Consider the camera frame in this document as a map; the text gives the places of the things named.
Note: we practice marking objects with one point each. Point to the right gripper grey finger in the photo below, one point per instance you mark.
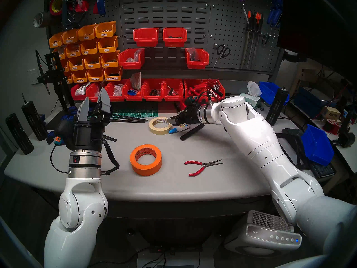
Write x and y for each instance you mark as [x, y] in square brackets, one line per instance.
[175, 120]

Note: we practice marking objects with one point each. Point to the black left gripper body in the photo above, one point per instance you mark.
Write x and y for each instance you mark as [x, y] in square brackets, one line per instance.
[87, 136]

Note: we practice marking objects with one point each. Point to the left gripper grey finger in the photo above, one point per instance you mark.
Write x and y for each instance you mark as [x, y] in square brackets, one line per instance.
[104, 101]
[83, 111]

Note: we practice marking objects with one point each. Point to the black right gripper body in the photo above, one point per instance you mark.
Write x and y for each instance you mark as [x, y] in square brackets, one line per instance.
[191, 116]

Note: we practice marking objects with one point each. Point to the beige masking tape roll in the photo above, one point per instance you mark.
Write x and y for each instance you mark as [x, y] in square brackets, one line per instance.
[160, 132]

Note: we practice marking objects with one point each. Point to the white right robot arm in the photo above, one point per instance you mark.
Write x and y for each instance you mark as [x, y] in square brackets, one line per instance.
[265, 147]

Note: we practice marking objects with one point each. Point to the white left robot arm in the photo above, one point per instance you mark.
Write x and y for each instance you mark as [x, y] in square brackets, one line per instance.
[72, 228]

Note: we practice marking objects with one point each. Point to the orange tape roll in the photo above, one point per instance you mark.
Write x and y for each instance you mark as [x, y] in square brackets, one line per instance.
[147, 171]

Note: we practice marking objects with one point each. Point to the red yellow tape roll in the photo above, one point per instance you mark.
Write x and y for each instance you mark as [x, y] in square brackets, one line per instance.
[52, 6]

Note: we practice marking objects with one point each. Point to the glue bottle with blue tip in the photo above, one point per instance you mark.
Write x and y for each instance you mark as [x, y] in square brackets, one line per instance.
[182, 127]

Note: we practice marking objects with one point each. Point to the red plastic parts bin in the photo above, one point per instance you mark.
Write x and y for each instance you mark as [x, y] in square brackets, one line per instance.
[145, 40]
[134, 98]
[221, 87]
[74, 97]
[174, 41]
[153, 98]
[196, 64]
[92, 95]
[117, 98]
[186, 84]
[131, 65]
[182, 104]
[173, 98]

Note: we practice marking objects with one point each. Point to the blue bar clamp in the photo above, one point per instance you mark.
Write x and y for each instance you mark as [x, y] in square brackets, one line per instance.
[42, 119]
[68, 115]

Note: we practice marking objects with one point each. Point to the black rod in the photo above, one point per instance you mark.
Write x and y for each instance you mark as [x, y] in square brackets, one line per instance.
[192, 132]

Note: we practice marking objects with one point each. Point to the clear plastic bag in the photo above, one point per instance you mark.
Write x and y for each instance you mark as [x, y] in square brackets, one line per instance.
[133, 56]
[117, 90]

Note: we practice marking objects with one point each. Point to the white crumpled bag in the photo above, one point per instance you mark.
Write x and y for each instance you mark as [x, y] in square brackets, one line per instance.
[81, 91]

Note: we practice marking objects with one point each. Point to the black flat strip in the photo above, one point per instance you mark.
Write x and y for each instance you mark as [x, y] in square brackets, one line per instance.
[110, 137]
[131, 118]
[125, 121]

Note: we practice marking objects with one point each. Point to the small blue object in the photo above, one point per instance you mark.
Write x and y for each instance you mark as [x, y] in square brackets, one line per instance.
[131, 92]

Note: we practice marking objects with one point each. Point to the orange bin M2.5-5 label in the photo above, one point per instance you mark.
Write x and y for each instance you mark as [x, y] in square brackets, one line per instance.
[95, 73]

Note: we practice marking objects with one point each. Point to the orange bin M4-0.7X6 HEX label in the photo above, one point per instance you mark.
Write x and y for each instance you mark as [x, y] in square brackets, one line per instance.
[113, 72]

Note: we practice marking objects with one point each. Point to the black red marker pen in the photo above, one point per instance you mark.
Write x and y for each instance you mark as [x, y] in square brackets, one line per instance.
[214, 91]

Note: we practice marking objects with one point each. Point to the orange parts bin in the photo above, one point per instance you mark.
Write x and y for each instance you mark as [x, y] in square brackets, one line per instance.
[65, 65]
[62, 53]
[69, 79]

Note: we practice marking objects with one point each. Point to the orange bin M2.5-6 label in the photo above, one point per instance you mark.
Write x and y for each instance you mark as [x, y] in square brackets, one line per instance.
[79, 75]

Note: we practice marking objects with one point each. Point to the green cutting mat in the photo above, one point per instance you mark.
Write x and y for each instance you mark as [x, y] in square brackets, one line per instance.
[139, 111]

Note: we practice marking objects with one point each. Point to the folded paper user manual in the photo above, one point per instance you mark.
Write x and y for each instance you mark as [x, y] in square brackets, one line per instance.
[136, 80]

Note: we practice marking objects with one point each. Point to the orange bin M3-8 label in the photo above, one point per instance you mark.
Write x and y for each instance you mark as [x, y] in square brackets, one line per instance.
[93, 60]

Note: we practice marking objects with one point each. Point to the orange bin M3-6 label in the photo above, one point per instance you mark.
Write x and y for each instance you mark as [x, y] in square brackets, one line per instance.
[109, 57]

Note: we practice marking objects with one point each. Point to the orange bin M3-12 label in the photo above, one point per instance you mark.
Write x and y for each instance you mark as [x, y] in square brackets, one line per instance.
[76, 63]

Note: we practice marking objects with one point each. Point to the black cylinder with thin tip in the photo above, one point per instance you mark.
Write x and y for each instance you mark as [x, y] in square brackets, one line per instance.
[35, 119]

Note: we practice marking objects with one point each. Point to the orange bin M4-6 label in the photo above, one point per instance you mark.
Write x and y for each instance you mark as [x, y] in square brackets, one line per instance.
[89, 46]

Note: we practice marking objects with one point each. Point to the orange bin M3-4 label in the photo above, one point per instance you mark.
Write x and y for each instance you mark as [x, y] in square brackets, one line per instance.
[107, 42]

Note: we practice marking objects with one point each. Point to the orange bin M4X4X6 label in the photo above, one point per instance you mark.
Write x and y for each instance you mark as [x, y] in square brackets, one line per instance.
[73, 49]

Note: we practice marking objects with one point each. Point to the clear bag of black parts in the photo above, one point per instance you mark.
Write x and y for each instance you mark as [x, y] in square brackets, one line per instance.
[193, 54]

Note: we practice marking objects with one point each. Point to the Kimtech tissue box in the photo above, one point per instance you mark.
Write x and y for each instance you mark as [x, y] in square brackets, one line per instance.
[253, 88]

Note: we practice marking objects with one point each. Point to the plain black cylinder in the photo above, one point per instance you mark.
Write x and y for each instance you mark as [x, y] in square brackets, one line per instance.
[19, 134]

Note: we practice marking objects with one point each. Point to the orange bin M3X6 label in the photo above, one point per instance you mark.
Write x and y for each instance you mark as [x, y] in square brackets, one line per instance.
[105, 28]

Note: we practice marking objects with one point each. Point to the orange bin M3X8 BAD label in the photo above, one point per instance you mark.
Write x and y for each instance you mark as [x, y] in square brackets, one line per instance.
[69, 35]

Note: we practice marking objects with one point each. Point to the orange bin M3X3X4 label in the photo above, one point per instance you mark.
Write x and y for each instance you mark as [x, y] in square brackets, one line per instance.
[55, 40]

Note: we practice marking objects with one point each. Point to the blue plastic bin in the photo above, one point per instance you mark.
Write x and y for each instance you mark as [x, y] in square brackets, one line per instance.
[316, 147]
[269, 90]

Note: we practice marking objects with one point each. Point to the black cylinder with cap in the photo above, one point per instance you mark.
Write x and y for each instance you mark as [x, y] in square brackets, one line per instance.
[276, 108]

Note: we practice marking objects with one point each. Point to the dark metal C-clamp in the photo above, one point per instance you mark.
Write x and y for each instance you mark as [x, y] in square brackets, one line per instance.
[68, 14]

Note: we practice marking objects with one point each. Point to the red plastic tool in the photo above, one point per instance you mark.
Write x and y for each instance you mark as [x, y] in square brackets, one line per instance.
[82, 6]

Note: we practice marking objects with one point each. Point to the black carabiner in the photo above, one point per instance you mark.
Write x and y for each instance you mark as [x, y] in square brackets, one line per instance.
[263, 40]

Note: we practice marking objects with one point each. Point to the metal tool holder rack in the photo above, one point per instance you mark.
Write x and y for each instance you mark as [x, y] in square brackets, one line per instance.
[272, 35]

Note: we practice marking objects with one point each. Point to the dark blue crate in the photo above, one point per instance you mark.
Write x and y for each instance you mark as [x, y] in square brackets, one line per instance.
[306, 102]

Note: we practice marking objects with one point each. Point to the black triangular stand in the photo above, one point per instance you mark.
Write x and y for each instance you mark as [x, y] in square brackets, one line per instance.
[299, 158]

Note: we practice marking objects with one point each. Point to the small cardboard box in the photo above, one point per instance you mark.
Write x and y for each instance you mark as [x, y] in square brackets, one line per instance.
[330, 113]

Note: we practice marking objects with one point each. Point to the blue spring clamp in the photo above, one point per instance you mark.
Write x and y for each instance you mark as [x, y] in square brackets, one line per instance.
[279, 3]

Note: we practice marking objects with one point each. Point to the black keyboard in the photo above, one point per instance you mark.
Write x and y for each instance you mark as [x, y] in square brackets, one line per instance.
[323, 171]

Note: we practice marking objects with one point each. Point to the black monitor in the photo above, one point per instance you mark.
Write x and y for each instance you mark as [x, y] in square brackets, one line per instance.
[320, 24]

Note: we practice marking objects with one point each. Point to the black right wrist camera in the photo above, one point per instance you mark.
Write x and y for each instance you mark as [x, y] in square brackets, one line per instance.
[190, 100]

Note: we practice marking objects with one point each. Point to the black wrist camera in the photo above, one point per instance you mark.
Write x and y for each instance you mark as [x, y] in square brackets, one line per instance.
[190, 100]
[64, 130]

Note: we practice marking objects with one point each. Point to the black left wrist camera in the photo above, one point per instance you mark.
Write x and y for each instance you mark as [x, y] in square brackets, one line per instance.
[64, 130]

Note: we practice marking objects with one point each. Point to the white wall plate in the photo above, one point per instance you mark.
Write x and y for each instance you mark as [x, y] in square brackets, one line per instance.
[35, 76]

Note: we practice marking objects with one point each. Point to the grey pegboard wall panel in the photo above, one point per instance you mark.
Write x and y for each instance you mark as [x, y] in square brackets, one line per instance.
[226, 30]

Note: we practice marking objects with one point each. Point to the grey duct tape roll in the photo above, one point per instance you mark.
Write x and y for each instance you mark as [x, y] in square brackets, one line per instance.
[44, 17]

